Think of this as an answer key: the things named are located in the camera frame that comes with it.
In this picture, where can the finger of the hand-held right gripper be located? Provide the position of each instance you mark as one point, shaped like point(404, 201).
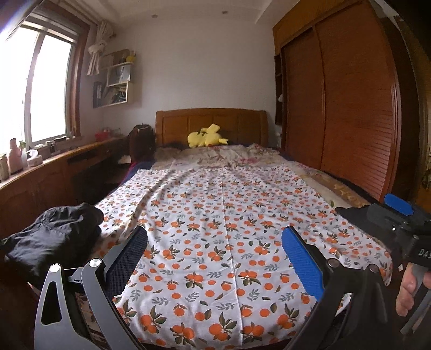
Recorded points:
point(399, 203)
point(382, 215)

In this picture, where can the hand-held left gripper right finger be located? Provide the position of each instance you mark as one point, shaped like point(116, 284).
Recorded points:
point(301, 262)

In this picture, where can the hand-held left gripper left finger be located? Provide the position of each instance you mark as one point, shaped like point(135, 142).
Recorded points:
point(129, 252)

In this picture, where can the black jacket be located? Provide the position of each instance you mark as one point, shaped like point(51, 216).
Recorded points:
point(50, 232)

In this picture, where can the person's right hand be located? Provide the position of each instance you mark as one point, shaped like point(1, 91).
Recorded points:
point(407, 289)

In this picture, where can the bed with orange-print sheet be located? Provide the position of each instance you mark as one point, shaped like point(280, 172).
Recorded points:
point(219, 218)

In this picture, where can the wooden door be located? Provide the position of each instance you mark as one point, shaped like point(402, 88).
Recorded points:
point(417, 101)

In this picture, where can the dark backpack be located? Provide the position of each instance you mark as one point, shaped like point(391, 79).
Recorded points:
point(141, 141)

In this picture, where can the wooden slatted wardrobe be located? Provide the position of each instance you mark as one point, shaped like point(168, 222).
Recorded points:
point(353, 101)

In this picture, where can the long wooden desk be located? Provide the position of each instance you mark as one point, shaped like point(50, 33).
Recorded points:
point(37, 188)

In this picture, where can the red bowl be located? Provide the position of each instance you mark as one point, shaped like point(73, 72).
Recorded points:
point(102, 136)

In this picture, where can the floral quilt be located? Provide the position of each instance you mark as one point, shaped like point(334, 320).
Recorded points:
point(235, 154)

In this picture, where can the tissue box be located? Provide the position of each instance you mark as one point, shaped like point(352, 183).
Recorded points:
point(34, 160)

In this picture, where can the yellow plush toy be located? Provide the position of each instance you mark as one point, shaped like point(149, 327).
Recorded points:
point(205, 138)

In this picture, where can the pink bottle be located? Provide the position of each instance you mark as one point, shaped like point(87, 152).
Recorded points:
point(15, 158)

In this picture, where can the white bottle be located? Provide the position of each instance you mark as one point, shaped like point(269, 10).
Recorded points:
point(3, 168)

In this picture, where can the wooden bed headboard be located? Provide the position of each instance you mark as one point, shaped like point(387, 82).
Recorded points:
point(215, 117)

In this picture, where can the wood framed window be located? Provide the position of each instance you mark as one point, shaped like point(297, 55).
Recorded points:
point(47, 91)

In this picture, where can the tied white curtain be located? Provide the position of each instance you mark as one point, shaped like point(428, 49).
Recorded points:
point(97, 50)

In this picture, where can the white wall shelf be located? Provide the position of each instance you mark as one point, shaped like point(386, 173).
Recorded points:
point(118, 84)

